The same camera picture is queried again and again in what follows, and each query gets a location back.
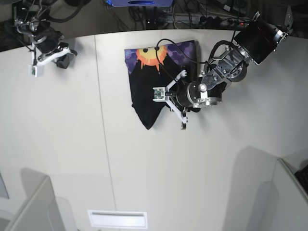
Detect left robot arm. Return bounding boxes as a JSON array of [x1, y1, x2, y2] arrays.
[[153, 6, 293, 129]]

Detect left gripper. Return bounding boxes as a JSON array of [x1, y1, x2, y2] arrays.
[[165, 69, 223, 130]]

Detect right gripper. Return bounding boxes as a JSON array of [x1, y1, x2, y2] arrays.
[[32, 27, 77, 69]]

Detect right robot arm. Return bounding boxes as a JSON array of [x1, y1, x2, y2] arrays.
[[13, 0, 87, 74]]

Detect white left partition panel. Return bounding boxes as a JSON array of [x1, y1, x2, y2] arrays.
[[0, 168, 78, 231]]

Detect black keyboard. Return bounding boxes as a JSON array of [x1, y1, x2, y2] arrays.
[[295, 166, 308, 193]]

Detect white partition panel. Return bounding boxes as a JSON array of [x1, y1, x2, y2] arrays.
[[0, 168, 78, 231], [247, 158, 308, 231]]

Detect blue box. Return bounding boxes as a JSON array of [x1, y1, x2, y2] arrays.
[[106, 0, 173, 7]]

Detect white power strip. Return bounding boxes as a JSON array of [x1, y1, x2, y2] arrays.
[[164, 13, 251, 29]]

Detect black T-shirt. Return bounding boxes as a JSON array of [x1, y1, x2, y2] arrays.
[[125, 40, 197, 129]]

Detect white right partition panel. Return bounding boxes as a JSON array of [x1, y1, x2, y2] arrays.
[[247, 158, 308, 231]]

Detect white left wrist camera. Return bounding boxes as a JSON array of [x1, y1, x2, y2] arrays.
[[153, 87, 166, 103]]

